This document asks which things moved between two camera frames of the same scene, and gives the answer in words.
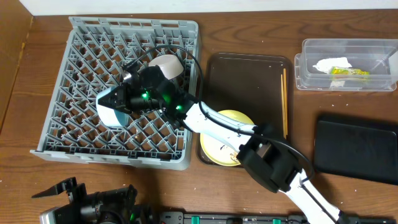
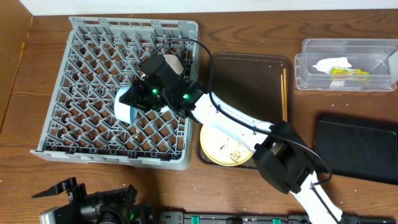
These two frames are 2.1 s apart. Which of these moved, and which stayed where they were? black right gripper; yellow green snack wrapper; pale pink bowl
Moved: black right gripper
Stayed: pale pink bowl; yellow green snack wrapper
